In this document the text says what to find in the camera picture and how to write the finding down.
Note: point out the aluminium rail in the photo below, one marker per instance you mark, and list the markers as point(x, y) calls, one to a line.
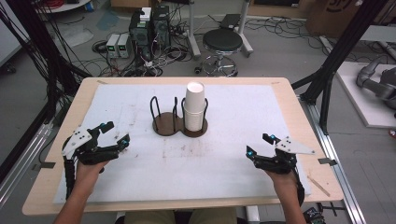
point(23, 158)
point(339, 174)

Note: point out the thin wooden stick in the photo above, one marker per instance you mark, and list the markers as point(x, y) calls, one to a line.
point(319, 186)

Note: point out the black flat device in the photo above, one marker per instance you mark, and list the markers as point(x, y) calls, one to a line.
point(229, 21)

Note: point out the grey power supply unit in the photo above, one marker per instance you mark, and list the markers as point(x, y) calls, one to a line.
point(112, 46)
point(124, 46)

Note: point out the person's right hand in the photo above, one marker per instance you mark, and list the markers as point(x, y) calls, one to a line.
point(283, 179)

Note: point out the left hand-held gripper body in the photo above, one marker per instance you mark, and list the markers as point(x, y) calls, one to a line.
point(85, 154)

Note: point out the cardboard box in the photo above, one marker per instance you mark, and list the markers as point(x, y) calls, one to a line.
point(336, 17)

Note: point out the black electronic device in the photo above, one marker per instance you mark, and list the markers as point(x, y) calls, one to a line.
point(313, 216)

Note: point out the small white box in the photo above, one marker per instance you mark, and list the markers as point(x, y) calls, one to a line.
point(145, 14)

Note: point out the black round stool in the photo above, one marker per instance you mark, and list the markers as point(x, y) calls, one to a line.
point(222, 40)

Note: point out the white foam mat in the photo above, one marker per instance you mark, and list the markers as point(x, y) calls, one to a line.
point(186, 168)

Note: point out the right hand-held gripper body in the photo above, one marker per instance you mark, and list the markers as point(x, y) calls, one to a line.
point(281, 160)

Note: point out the white platform board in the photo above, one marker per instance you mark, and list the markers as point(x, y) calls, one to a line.
point(361, 102)

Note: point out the person's left hand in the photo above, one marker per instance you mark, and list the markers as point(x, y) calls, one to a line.
point(88, 172)

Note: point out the white stand leg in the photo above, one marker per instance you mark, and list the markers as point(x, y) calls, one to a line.
point(193, 34)
point(244, 31)

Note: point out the person's khaki trousers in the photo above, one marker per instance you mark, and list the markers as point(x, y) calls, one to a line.
point(180, 216)

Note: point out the black frame post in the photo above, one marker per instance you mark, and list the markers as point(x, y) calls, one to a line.
point(34, 49)
point(339, 56)

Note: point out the black computer tower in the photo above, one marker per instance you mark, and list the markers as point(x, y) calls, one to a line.
point(140, 34)
point(162, 26)

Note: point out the stack of white cups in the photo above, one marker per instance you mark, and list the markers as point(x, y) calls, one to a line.
point(194, 119)

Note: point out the grey metal bracket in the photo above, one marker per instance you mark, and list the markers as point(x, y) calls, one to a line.
point(327, 161)
point(43, 165)

